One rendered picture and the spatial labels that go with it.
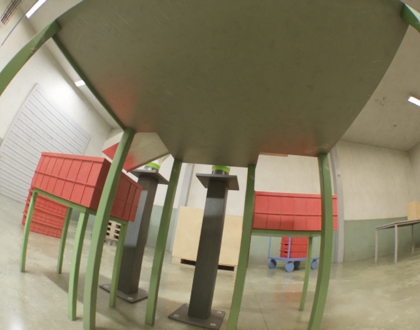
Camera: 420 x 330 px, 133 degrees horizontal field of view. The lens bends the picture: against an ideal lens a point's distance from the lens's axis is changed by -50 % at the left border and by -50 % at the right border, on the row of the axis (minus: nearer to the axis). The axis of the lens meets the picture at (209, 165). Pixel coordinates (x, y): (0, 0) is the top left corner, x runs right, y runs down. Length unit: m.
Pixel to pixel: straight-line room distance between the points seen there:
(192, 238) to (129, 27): 3.02
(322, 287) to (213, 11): 0.90
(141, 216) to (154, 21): 1.14
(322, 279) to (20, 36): 6.93
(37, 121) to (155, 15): 5.82
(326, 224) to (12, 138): 6.03
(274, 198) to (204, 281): 0.64
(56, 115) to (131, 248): 5.64
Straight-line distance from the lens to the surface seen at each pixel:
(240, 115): 0.62
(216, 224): 1.09
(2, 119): 5.81
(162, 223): 0.93
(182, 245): 3.19
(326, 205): 0.78
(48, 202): 2.69
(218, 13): 0.42
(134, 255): 1.31
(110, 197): 0.75
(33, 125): 6.08
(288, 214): 1.08
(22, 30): 6.56
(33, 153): 6.08
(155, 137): 0.91
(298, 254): 4.08
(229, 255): 3.12
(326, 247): 0.76
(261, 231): 1.06
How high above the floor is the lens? 0.53
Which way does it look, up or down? 23 degrees up
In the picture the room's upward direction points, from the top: 9 degrees clockwise
